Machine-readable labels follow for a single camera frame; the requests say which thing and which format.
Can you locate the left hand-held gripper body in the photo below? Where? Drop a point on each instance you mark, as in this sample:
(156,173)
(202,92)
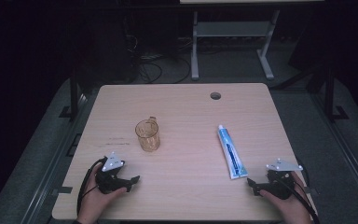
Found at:
(108,182)

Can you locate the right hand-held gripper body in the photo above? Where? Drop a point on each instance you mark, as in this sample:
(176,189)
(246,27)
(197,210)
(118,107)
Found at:
(279,183)

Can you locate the blue and white toothpaste tube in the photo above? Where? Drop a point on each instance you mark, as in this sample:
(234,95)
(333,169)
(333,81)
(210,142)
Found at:
(231,154)

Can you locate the amber transparent cup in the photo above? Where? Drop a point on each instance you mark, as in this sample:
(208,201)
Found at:
(148,135)

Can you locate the person's left hand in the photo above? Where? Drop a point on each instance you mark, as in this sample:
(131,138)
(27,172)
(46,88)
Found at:
(96,202)

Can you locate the person's right hand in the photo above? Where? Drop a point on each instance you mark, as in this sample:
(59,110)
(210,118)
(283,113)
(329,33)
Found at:
(292,207)

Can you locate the grey metal stand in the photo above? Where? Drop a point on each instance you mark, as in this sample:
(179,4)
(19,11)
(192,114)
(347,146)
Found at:
(230,29)

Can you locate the aluminium frame rail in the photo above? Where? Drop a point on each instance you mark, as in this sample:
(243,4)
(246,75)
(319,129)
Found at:
(349,155)
(51,168)

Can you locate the black metal post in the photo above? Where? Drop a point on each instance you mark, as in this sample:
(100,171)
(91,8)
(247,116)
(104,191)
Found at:
(74,93)
(331,93)

